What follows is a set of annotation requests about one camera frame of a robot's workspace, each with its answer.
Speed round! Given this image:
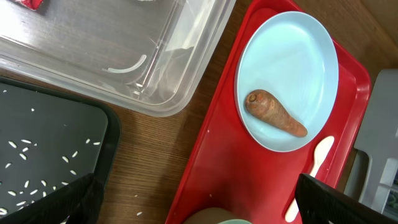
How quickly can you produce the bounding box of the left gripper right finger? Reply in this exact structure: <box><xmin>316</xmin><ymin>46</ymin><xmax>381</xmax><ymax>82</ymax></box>
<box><xmin>295</xmin><ymin>174</ymin><xmax>397</xmax><ymax>224</ymax></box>

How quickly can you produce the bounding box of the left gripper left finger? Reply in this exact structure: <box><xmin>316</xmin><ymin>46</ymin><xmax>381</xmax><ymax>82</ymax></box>
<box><xmin>1</xmin><ymin>173</ymin><xmax>104</xmax><ymax>224</ymax></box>

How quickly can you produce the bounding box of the white rice pile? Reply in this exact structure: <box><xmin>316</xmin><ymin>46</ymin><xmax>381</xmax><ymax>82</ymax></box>
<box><xmin>0</xmin><ymin>90</ymin><xmax>102</xmax><ymax>224</ymax></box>

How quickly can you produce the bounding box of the green bowl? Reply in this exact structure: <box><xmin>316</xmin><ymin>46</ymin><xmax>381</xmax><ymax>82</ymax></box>
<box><xmin>218</xmin><ymin>219</ymin><xmax>252</xmax><ymax>224</ymax></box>

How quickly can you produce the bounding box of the red snack wrapper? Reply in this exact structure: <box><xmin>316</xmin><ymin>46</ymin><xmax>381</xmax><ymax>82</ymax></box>
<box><xmin>12</xmin><ymin>0</ymin><xmax>43</xmax><ymax>11</ymax></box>

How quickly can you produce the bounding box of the light blue rice bowl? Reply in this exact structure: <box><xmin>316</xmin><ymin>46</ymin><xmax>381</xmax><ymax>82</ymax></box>
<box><xmin>183</xmin><ymin>207</ymin><xmax>237</xmax><ymax>224</ymax></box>

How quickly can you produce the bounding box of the grey dishwasher rack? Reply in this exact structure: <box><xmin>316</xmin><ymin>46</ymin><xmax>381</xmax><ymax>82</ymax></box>
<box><xmin>344</xmin><ymin>68</ymin><xmax>397</xmax><ymax>220</ymax></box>

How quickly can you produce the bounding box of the white plastic spoon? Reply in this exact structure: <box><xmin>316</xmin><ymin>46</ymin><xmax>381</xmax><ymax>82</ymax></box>
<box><xmin>284</xmin><ymin>136</ymin><xmax>335</xmax><ymax>223</ymax></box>

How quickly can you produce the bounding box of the black plastic tray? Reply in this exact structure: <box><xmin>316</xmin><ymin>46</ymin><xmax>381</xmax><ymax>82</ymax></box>
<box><xmin>0</xmin><ymin>77</ymin><xmax>122</xmax><ymax>218</ymax></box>

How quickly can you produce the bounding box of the red serving tray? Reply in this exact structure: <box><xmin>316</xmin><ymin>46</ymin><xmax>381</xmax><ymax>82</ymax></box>
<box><xmin>166</xmin><ymin>0</ymin><xmax>371</xmax><ymax>223</ymax></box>

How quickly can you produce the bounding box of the orange carrot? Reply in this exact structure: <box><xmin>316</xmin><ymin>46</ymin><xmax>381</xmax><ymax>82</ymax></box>
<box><xmin>244</xmin><ymin>90</ymin><xmax>308</xmax><ymax>138</ymax></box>

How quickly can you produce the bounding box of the large light blue plate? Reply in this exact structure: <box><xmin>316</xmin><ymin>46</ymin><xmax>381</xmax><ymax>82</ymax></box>
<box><xmin>234</xmin><ymin>11</ymin><xmax>339</xmax><ymax>152</ymax></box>

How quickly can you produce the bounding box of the clear plastic bin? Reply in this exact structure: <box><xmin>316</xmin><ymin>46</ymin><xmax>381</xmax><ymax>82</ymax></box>
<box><xmin>1</xmin><ymin>0</ymin><xmax>234</xmax><ymax>117</ymax></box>

